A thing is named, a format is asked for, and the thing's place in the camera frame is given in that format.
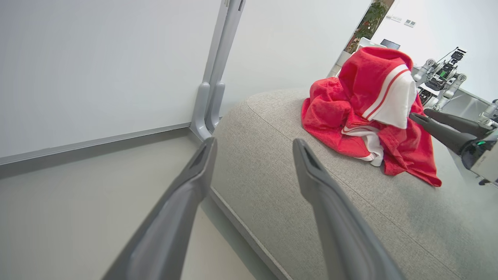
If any light grey partition post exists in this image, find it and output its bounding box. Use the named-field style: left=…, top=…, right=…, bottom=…
left=190, top=0, right=246, bottom=141

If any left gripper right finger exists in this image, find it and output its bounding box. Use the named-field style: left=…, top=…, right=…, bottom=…
left=293, top=138, right=406, bottom=280

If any red and white garment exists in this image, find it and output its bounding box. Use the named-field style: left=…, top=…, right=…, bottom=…
left=301, top=47, right=442, bottom=187

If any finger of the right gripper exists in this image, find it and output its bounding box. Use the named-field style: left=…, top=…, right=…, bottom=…
left=409, top=112, right=477, bottom=156
left=424, top=108, right=492, bottom=139

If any white and black background robot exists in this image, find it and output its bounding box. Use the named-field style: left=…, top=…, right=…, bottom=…
left=412, top=47, right=468, bottom=112

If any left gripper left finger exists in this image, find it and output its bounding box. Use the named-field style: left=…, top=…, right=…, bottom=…
left=102, top=137, right=218, bottom=280

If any white planter box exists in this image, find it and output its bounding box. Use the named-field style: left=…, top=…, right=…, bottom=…
left=327, top=50, right=353, bottom=79

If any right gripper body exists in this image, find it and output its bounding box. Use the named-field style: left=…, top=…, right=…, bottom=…
left=461, top=128, right=498, bottom=186

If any green leafy plant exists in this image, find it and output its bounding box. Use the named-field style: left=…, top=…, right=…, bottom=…
left=344, top=0, right=395, bottom=54

